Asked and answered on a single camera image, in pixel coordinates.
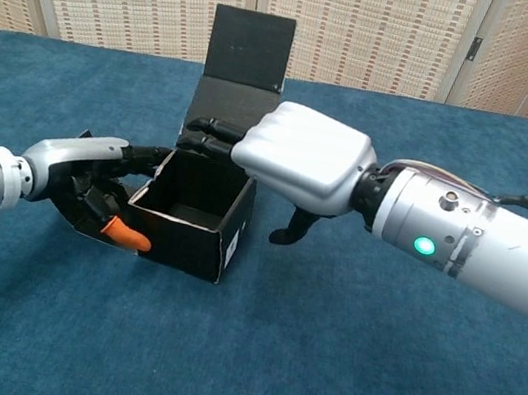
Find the blue carpet table surface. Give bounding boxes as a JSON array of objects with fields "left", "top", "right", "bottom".
[{"left": 0, "top": 27, "right": 528, "bottom": 395}]

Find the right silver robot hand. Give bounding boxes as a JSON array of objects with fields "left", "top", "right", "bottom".
[{"left": 164, "top": 84, "right": 386, "bottom": 260}]

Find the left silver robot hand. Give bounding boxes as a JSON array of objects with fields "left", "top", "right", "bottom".
[{"left": 8, "top": 120, "right": 173, "bottom": 257}]

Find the black cardboard box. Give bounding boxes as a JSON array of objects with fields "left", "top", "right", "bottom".
[{"left": 50, "top": 0, "right": 299, "bottom": 291}]

